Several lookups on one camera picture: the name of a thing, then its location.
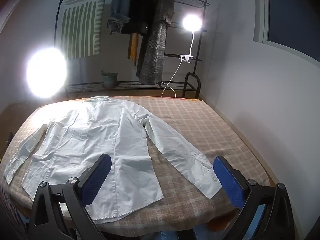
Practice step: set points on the window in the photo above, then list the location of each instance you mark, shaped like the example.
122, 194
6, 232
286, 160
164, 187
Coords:
290, 17

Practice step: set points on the plaid tablecloth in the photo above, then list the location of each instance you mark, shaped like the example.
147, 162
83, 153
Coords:
190, 120

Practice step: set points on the orange scarf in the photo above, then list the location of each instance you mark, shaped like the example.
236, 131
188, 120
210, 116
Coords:
133, 46

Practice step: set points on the white clip-on lamp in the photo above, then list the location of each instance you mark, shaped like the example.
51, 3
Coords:
191, 25

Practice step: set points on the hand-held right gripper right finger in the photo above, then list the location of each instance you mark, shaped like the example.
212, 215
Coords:
228, 178

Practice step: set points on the grey plaid coat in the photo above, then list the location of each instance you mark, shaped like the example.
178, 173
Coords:
156, 40

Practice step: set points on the green potted plant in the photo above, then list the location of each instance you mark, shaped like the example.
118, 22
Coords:
109, 78

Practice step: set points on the black metal clothes rack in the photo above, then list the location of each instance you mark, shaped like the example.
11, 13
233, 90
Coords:
190, 55

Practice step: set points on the blue denim jacket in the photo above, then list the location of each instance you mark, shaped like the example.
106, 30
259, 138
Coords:
120, 7

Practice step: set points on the green striped wall hanging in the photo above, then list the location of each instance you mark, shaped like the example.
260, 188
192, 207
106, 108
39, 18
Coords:
82, 20

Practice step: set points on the white long-sleeved shirt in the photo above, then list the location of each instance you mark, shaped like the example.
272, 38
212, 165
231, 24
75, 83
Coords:
90, 140

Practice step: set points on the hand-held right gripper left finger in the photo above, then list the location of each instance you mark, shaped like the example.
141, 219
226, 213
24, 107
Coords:
96, 177

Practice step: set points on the black jacket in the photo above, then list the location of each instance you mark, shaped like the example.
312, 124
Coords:
141, 7

